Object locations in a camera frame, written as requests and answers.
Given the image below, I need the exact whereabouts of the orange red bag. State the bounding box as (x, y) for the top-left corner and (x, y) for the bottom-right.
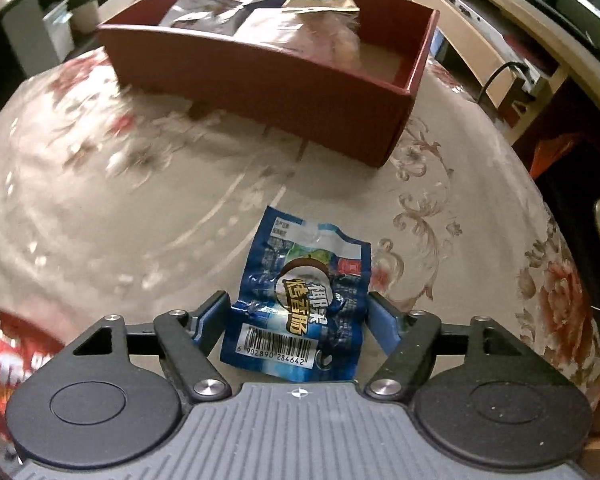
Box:
(527, 132), (590, 182)

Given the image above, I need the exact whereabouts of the red cardboard box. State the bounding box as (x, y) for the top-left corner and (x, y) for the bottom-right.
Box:
(96, 0), (441, 168)

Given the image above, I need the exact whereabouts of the clear flatbread packet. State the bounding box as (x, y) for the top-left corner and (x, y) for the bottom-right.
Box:
(235, 7), (362, 70)

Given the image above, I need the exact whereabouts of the black cable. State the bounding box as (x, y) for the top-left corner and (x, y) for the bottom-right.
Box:
(477, 61), (531, 107)

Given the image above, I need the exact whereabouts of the long white box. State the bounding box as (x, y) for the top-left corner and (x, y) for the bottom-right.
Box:
(442, 0), (548, 80)

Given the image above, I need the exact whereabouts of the wooden media cabinet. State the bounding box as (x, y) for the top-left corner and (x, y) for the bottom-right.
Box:
(355, 0), (600, 146)

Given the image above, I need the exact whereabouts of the red snack packet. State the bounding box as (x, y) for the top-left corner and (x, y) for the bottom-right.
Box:
(0, 309), (80, 442)

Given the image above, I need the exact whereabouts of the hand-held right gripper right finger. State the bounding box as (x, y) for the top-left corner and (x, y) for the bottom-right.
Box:
(362, 291), (551, 403)

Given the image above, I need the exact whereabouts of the dark long counter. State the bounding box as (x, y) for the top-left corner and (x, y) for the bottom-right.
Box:
(0, 0), (146, 78)

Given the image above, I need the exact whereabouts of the white plastic container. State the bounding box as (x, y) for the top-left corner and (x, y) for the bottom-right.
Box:
(42, 0), (77, 52)

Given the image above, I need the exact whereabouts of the beige floral tablecloth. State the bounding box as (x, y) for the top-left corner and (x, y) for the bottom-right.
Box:
(0, 45), (600, 461)

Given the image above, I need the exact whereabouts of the white storage box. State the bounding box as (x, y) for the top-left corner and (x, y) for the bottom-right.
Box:
(72, 0), (136, 33)

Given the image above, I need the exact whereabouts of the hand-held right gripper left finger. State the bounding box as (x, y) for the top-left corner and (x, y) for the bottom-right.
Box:
(60, 289), (233, 404)

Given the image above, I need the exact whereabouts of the blue snack packet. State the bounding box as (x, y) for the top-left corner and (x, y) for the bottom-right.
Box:
(220, 205), (373, 380)

